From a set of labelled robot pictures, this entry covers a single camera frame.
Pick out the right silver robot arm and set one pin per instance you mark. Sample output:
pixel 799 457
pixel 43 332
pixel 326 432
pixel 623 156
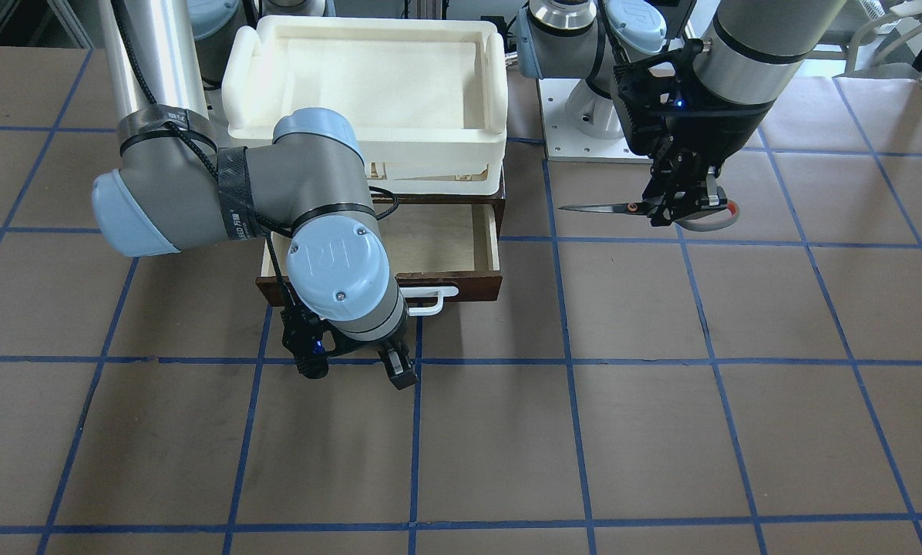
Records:
pixel 178 190

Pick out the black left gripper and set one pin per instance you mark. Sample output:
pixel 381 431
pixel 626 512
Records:
pixel 714 132

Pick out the grey orange scissors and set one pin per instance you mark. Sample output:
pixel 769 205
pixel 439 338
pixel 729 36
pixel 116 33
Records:
pixel 644 209

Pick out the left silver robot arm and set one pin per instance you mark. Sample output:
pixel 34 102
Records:
pixel 754 49

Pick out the white foam tray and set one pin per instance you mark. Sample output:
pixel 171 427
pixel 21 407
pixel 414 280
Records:
pixel 424 97

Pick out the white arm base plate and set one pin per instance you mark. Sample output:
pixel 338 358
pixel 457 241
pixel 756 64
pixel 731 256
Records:
pixel 581 126

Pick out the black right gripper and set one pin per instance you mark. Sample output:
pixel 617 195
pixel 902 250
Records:
pixel 398 368

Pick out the dark wooden drawer cabinet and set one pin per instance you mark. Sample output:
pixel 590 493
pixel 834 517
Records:
pixel 486 187

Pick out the white drawer handle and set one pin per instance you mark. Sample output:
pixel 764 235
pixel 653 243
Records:
pixel 438 294

